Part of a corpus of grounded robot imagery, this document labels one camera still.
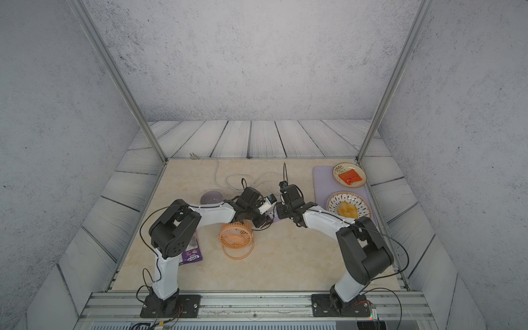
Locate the large patterned plate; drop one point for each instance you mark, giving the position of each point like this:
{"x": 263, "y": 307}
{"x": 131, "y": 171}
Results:
{"x": 337, "y": 198}

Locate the purple power strip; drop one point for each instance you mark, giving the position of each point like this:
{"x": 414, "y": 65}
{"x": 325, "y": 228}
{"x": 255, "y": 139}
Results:
{"x": 273, "y": 215}

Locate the lavender placemat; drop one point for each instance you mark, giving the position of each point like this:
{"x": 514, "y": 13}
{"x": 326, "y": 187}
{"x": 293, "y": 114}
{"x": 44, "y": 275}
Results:
{"x": 330, "y": 195}

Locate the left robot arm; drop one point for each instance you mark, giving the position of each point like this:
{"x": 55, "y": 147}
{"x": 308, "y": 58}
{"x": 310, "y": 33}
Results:
{"x": 172, "y": 232}

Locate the red food piece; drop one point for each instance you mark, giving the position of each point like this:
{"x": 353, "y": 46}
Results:
{"x": 350, "y": 177}

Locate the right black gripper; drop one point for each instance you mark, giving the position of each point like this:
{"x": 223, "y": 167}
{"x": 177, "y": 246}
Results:
{"x": 280, "y": 210}

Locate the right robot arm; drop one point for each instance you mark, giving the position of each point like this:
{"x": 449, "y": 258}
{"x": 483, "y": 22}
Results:
{"x": 364, "y": 250}

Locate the small patterned plate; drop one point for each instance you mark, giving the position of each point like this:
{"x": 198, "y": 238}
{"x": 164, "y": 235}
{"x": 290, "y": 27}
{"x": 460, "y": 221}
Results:
{"x": 345, "y": 166}

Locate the orange desk fan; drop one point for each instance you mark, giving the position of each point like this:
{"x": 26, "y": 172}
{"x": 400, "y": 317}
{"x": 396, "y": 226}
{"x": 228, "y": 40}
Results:
{"x": 237, "y": 236}

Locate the yellow food piece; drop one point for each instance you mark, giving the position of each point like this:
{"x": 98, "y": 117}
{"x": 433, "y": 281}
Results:
{"x": 348, "y": 210}

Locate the aluminium front rail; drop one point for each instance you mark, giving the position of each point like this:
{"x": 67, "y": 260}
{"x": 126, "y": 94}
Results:
{"x": 256, "y": 310}

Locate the purple snack packet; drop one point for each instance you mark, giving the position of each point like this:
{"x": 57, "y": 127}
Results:
{"x": 192, "y": 253}

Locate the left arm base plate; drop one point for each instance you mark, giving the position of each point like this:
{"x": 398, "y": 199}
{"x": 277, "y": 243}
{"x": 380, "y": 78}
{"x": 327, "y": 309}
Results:
{"x": 177, "y": 306}

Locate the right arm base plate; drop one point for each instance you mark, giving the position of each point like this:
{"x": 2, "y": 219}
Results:
{"x": 330, "y": 305}

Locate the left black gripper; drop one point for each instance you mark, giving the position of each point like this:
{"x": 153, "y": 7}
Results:
{"x": 263, "y": 221}

